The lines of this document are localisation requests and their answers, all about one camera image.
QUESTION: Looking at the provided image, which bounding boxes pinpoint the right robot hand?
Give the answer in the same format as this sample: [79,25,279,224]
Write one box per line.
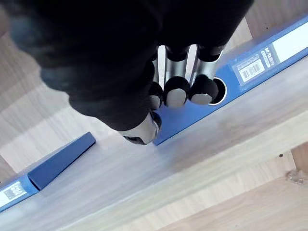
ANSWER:
[0,0,256,146]

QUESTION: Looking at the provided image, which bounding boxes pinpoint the blue lever arch folder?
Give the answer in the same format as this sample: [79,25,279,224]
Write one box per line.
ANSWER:
[153,14,308,146]

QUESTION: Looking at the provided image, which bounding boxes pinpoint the light wood cabinet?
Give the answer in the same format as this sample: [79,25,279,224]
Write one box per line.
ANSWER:
[0,0,308,231]

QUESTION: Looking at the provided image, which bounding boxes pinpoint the blue folder with white label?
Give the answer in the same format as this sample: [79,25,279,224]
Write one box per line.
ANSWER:
[0,174,39,213]

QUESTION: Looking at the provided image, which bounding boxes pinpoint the blue file box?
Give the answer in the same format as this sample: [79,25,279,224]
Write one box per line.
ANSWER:
[27,131,97,191]

